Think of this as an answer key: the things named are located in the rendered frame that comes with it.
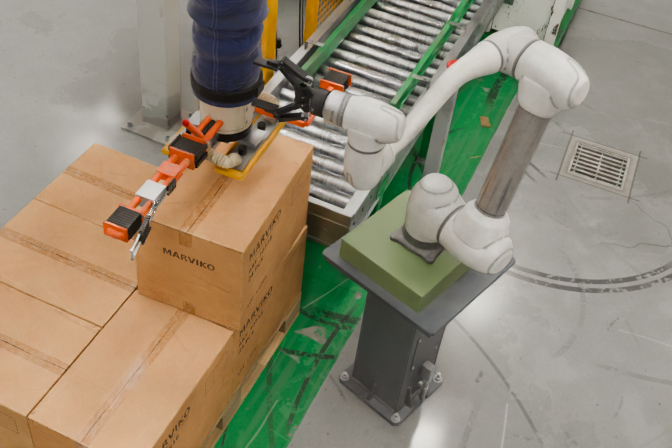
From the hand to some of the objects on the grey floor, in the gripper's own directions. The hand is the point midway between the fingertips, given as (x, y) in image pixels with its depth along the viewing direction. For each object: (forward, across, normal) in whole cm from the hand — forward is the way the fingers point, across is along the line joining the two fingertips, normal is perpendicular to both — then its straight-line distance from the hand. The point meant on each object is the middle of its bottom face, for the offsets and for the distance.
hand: (258, 82), depth 236 cm
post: (-32, +158, +120) cm, 201 cm away
